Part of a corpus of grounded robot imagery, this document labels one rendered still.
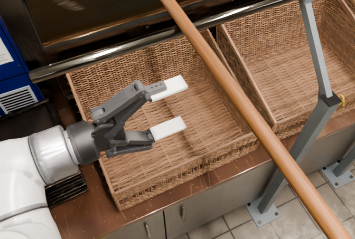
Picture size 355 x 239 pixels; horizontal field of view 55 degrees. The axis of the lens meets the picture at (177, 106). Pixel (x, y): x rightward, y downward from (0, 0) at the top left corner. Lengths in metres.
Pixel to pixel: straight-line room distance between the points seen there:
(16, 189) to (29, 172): 0.03
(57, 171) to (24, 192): 0.06
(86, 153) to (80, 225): 0.66
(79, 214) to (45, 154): 0.67
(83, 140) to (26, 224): 0.15
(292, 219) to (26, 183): 1.50
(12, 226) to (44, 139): 0.14
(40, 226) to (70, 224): 0.67
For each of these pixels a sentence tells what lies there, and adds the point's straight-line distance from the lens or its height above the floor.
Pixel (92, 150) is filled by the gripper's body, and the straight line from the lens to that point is 0.59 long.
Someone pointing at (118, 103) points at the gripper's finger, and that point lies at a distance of 0.55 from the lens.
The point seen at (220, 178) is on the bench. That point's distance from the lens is 1.24.
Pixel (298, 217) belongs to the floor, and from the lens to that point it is 1.89.
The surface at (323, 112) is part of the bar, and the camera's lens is 1.06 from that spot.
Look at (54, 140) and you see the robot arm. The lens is 0.58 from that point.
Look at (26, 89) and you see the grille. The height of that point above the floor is 0.79.
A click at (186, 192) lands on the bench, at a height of 0.58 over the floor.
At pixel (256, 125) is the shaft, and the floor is 1.20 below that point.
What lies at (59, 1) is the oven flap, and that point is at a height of 1.06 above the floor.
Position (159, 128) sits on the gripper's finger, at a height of 1.13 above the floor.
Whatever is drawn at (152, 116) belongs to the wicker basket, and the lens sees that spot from 1.36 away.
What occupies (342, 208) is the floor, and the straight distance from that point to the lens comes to 1.99.
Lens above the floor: 1.71
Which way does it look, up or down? 55 degrees down
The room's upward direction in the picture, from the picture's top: straight up
